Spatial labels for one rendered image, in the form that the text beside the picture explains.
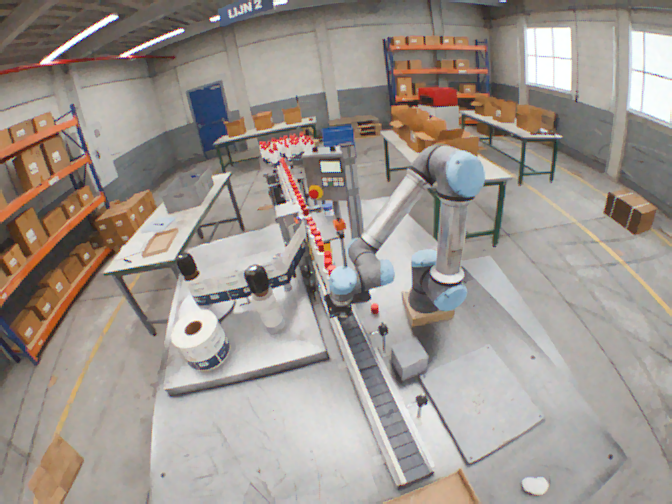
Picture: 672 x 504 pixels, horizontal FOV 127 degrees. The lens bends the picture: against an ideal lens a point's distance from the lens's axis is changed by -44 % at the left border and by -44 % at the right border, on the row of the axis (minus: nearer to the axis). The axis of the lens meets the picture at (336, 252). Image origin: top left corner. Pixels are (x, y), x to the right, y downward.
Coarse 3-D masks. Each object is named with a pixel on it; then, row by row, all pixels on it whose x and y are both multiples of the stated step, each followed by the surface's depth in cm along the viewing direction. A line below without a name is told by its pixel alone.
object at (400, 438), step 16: (352, 320) 118; (352, 336) 111; (352, 352) 105; (368, 352) 104; (368, 368) 98; (368, 384) 93; (384, 384) 92; (384, 400) 87; (384, 416) 82; (400, 416) 81; (400, 432) 77; (400, 448) 72; (416, 448) 72; (400, 464) 68; (416, 464) 67
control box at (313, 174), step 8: (320, 152) 107; (328, 152) 105; (336, 152) 104; (304, 160) 108; (312, 160) 107; (304, 168) 110; (312, 168) 109; (344, 168) 105; (312, 176) 111; (320, 176) 110; (328, 176) 109; (336, 176) 108; (344, 176) 107; (312, 184) 113; (320, 184) 112; (320, 192) 114; (328, 192) 113; (336, 192) 112; (344, 192) 111; (336, 200) 115; (344, 200) 113
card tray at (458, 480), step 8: (456, 472) 66; (440, 480) 65; (448, 480) 65; (456, 480) 64; (464, 480) 63; (424, 488) 64; (432, 488) 64; (440, 488) 63; (448, 488) 63; (456, 488) 62; (464, 488) 61; (472, 488) 58; (400, 496) 64; (408, 496) 63; (416, 496) 63; (424, 496) 62; (432, 496) 62; (440, 496) 61; (448, 496) 61; (456, 496) 60; (464, 496) 59; (472, 496) 58
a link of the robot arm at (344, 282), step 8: (336, 272) 84; (344, 272) 84; (352, 272) 84; (336, 280) 83; (344, 280) 83; (352, 280) 83; (336, 288) 83; (344, 288) 82; (352, 288) 84; (360, 288) 86; (336, 296) 88; (344, 296) 87
